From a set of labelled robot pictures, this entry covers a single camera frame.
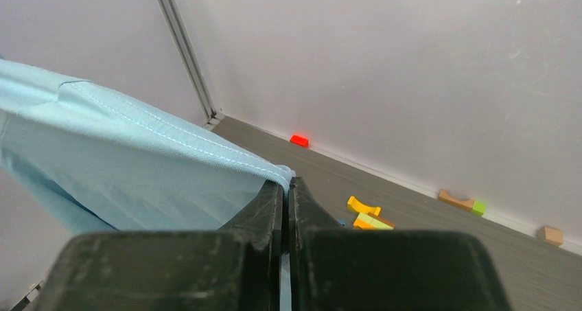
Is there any red block by wall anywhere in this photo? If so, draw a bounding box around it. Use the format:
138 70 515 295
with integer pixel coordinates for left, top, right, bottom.
289 135 310 148

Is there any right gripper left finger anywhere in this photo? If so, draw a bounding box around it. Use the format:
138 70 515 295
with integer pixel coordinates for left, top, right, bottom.
35 182 283 310

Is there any small green block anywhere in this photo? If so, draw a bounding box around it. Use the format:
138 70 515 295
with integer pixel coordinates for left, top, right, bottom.
471 200 487 217

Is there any tan arch wooden block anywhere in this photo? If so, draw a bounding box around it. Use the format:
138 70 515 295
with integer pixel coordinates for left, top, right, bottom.
438 189 475 211

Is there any light blue printed t-shirt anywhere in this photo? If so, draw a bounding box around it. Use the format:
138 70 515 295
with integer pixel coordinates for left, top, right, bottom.
1 60 294 234

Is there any tan wooden cube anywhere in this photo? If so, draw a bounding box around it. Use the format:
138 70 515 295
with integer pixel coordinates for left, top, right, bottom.
537 226 563 246

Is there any yellow arch block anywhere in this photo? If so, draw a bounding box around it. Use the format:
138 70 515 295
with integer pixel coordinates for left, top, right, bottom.
347 196 381 216

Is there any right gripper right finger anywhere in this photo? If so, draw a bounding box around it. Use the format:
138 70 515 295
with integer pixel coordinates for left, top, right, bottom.
289 177 511 310

